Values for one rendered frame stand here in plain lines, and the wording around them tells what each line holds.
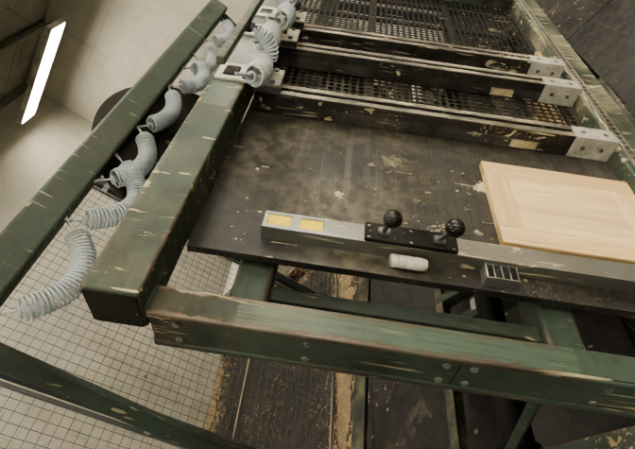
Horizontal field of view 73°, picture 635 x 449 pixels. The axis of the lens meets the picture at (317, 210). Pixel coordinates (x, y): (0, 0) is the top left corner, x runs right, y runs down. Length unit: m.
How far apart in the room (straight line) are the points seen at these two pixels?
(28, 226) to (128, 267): 0.62
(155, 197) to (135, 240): 0.12
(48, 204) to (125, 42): 5.87
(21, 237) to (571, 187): 1.46
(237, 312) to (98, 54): 6.83
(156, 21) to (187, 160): 5.94
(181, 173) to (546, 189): 0.93
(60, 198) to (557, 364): 1.30
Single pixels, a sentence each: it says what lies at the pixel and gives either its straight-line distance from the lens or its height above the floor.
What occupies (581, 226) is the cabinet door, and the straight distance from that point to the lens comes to 1.24.
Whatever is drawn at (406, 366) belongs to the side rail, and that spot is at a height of 1.43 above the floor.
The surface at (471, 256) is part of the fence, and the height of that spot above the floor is 1.33.
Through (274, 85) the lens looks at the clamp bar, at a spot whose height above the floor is 1.81.
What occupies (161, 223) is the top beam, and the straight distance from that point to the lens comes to 0.87.
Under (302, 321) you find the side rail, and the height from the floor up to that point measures 1.62.
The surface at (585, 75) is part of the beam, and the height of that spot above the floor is 0.84.
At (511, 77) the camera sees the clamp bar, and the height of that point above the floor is 1.13.
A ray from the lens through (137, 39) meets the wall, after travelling 7.10.
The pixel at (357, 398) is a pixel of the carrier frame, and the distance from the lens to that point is 2.03.
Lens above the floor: 1.95
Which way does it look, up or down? 20 degrees down
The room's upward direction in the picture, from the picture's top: 58 degrees counter-clockwise
